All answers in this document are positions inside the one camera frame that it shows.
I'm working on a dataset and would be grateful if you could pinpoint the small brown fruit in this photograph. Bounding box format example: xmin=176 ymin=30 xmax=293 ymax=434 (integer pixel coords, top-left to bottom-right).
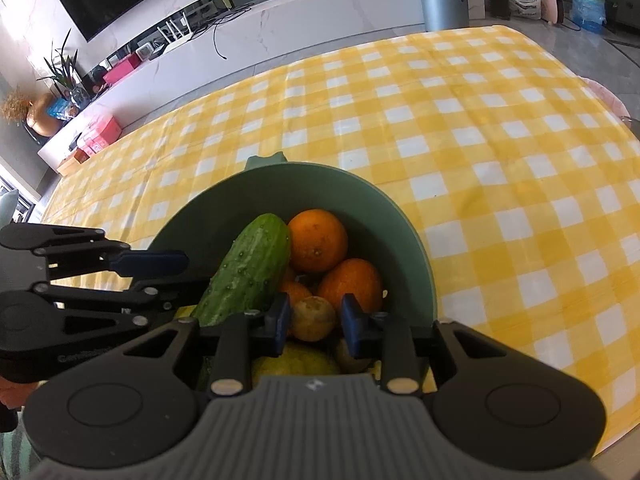
xmin=332 ymin=337 xmax=373 ymax=375
xmin=291 ymin=296 xmax=337 ymax=342

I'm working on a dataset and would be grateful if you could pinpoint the pink storage box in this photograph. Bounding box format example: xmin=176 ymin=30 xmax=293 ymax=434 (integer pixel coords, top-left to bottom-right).
xmin=79 ymin=114 xmax=123 ymax=156

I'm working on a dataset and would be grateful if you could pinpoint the yellow checked tablecloth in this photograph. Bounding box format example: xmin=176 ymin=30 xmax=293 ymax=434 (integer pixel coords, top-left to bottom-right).
xmin=37 ymin=25 xmax=640 ymax=461

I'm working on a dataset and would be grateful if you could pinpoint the white marble tv cabinet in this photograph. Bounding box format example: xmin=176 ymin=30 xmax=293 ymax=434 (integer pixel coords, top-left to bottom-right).
xmin=37 ymin=0 xmax=486 ymax=161

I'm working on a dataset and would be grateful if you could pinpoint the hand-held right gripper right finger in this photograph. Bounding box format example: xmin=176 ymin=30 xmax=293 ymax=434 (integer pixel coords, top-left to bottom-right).
xmin=340 ymin=294 xmax=506 ymax=396

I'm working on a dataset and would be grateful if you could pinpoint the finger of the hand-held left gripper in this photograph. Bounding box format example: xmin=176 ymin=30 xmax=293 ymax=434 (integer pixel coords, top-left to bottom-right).
xmin=31 ymin=276 xmax=211 ymax=342
xmin=0 ymin=223 xmax=190 ymax=281

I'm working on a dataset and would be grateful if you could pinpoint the green leafy plant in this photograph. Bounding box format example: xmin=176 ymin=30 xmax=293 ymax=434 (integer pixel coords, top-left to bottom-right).
xmin=37 ymin=27 xmax=88 ymax=106

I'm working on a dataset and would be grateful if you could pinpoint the small pink appliance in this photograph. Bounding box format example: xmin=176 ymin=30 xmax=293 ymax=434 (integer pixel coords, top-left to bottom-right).
xmin=540 ymin=0 xmax=565 ymax=26

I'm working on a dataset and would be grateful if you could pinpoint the teal striped cloth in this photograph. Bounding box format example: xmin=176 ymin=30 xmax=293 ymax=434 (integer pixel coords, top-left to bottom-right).
xmin=0 ymin=410 xmax=41 ymax=480

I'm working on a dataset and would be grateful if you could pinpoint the flat pink box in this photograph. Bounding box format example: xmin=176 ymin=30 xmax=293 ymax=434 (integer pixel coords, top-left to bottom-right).
xmin=102 ymin=54 xmax=141 ymax=86

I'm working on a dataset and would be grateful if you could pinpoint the dried flower bunch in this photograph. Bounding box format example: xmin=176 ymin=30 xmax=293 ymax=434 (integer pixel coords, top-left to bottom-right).
xmin=0 ymin=87 xmax=36 ymax=123

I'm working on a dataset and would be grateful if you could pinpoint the white router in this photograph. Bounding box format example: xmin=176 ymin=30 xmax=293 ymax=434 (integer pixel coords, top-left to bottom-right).
xmin=157 ymin=10 xmax=193 ymax=45

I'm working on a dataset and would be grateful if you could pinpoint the black cable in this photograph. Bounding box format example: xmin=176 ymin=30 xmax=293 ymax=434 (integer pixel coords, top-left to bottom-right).
xmin=212 ymin=5 xmax=256 ymax=61

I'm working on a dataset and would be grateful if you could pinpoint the large orange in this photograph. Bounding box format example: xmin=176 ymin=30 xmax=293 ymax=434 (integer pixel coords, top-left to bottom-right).
xmin=317 ymin=258 xmax=385 ymax=313

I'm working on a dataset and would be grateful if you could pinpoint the yellow-green pear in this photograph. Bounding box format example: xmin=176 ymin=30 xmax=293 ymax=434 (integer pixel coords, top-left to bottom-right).
xmin=251 ymin=342 xmax=342 ymax=387

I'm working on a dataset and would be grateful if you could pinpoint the green cucumber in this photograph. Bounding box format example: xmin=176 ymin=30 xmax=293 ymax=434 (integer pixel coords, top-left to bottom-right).
xmin=192 ymin=213 xmax=292 ymax=328

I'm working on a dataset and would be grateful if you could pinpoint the pink seat cushion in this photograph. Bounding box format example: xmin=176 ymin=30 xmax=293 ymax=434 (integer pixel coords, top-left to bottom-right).
xmin=580 ymin=77 xmax=631 ymax=121

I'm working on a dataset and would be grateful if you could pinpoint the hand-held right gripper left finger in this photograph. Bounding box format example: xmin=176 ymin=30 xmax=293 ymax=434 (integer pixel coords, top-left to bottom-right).
xmin=117 ymin=292 xmax=292 ymax=397

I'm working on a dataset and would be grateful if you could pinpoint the small orange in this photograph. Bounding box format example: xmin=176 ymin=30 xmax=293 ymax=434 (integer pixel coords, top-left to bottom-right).
xmin=277 ymin=280 xmax=313 ymax=311

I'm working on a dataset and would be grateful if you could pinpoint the green colander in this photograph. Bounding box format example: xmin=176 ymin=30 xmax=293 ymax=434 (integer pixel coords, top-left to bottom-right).
xmin=147 ymin=152 xmax=440 ymax=396

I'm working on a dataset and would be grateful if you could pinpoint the wooden box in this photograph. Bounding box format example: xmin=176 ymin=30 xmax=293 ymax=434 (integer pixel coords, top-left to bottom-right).
xmin=56 ymin=150 xmax=90 ymax=177

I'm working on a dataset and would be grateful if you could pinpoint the blue water bottle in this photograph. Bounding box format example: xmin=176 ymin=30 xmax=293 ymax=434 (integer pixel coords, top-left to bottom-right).
xmin=571 ymin=0 xmax=607 ymax=35

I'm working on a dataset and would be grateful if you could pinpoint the copper vase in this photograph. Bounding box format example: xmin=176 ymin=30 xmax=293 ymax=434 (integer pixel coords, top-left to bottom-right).
xmin=25 ymin=92 xmax=61 ymax=137

